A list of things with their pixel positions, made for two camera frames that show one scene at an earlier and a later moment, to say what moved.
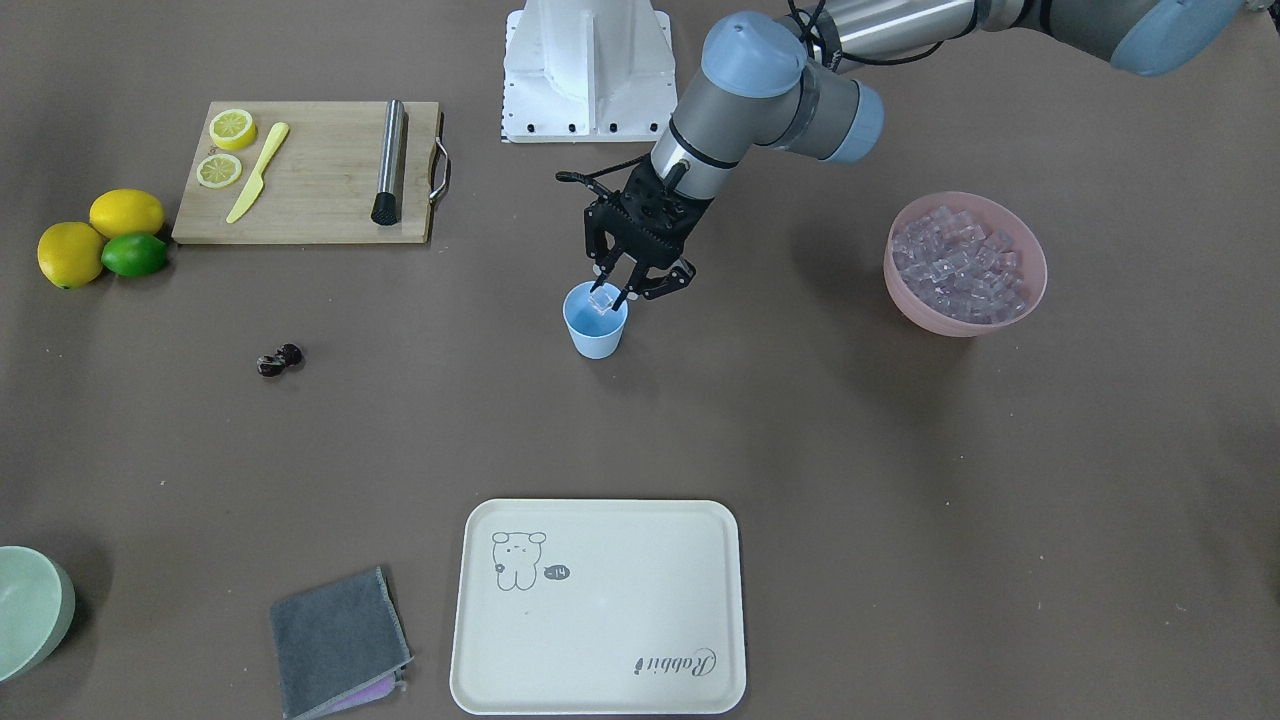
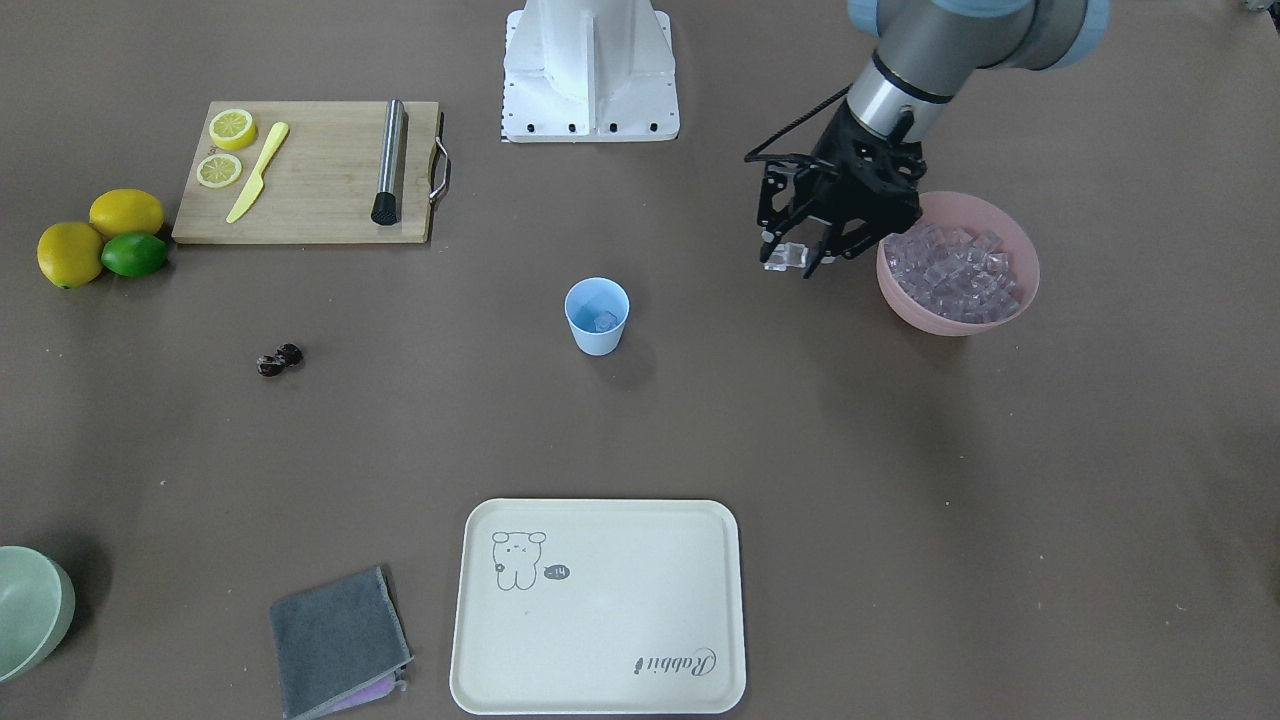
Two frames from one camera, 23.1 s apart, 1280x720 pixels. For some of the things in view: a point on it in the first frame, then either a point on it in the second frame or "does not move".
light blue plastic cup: x=595 y=336 does not move
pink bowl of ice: x=961 y=264 does not move
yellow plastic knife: x=258 y=183 does not move
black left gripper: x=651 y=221 to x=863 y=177
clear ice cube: x=604 y=297 to x=605 y=322
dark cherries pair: x=274 y=365 does not move
